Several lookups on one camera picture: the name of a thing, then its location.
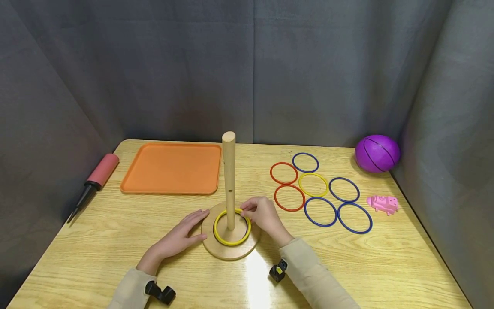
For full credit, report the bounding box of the person's left hand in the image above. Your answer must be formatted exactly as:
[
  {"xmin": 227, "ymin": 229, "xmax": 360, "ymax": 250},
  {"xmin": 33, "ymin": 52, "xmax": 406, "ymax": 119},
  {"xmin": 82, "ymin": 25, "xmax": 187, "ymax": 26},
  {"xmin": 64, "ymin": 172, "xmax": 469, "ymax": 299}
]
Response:
[{"xmin": 136, "ymin": 209, "xmax": 211, "ymax": 276}]

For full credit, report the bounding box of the person's right hand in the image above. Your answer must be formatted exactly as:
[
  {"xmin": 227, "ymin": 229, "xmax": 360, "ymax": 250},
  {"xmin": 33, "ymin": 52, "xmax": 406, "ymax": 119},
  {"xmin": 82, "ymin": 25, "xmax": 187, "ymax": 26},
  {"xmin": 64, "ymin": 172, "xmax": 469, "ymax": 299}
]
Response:
[{"xmin": 240, "ymin": 197, "xmax": 294, "ymax": 248}]

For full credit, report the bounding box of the yellow plastic ring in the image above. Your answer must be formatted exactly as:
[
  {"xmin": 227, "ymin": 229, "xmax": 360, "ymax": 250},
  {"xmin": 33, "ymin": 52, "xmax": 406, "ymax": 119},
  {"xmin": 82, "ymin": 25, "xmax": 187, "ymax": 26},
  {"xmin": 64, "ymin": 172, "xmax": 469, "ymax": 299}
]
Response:
[{"xmin": 213, "ymin": 208, "xmax": 252, "ymax": 247}]

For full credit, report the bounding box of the person's right forearm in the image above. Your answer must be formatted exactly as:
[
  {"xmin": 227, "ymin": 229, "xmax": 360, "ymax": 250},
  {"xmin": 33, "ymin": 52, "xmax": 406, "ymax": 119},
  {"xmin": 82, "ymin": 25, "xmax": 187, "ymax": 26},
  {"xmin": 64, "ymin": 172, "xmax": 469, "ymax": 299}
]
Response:
[{"xmin": 280, "ymin": 238, "xmax": 361, "ymax": 309}]

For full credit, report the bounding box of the person's left forearm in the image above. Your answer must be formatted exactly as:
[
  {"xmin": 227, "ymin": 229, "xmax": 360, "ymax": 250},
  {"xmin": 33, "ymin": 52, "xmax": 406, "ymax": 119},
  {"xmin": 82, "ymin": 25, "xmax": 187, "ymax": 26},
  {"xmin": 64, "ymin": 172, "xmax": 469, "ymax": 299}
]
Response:
[{"xmin": 108, "ymin": 268, "xmax": 157, "ymax": 309}]

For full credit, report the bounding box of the orange plastic tray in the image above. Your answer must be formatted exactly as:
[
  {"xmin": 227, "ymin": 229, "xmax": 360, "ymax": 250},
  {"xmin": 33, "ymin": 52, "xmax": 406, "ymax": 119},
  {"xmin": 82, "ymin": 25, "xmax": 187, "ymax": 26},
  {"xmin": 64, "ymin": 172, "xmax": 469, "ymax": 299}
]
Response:
[{"xmin": 120, "ymin": 142, "xmax": 223, "ymax": 196}]

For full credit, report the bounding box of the black wrist band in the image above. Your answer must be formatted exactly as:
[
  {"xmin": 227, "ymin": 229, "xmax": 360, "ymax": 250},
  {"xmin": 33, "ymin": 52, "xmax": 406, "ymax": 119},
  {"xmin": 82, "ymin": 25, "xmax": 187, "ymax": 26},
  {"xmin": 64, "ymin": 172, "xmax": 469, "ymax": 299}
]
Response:
[
  {"xmin": 145, "ymin": 280, "xmax": 176, "ymax": 306},
  {"xmin": 269, "ymin": 259, "xmax": 288, "ymax": 282}
]

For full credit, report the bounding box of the group of coloured toss rings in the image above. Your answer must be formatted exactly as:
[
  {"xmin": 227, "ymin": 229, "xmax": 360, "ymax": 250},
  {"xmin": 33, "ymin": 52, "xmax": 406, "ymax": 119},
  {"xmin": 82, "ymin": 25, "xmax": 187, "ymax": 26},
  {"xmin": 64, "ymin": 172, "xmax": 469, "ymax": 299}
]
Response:
[{"xmin": 269, "ymin": 152, "xmax": 374, "ymax": 235}]

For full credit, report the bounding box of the red and black hand pump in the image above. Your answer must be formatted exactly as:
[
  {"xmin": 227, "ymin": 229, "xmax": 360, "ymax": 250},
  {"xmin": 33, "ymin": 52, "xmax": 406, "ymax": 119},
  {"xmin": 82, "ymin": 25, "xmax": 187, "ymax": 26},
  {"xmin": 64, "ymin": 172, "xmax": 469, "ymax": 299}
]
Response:
[{"xmin": 67, "ymin": 153, "xmax": 120, "ymax": 224}]

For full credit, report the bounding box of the pink plastic toy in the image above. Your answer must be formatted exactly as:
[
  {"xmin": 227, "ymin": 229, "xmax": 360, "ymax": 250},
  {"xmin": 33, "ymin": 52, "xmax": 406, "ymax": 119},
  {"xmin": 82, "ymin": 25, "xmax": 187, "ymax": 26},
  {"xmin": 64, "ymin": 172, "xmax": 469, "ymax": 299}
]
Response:
[{"xmin": 366, "ymin": 195, "xmax": 399, "ymax": 216}]

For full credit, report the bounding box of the purple ball with black lines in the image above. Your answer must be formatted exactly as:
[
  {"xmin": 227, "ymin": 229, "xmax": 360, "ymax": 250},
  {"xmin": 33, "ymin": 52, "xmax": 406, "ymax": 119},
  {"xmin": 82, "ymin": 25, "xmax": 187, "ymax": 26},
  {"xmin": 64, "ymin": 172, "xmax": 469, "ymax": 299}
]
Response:
[{"xmin": 354, "ymin": 135, "xmax": 401, "ymax": 173}]

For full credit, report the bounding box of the wooden ring toss stand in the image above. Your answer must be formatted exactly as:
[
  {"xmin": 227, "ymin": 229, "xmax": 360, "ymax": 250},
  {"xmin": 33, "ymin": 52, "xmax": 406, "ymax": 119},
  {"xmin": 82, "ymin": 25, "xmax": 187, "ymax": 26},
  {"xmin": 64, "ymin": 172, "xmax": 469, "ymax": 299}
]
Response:
[{"xmin": 201, "ymin": 131, "xmax": 262, "ymax": 261}]

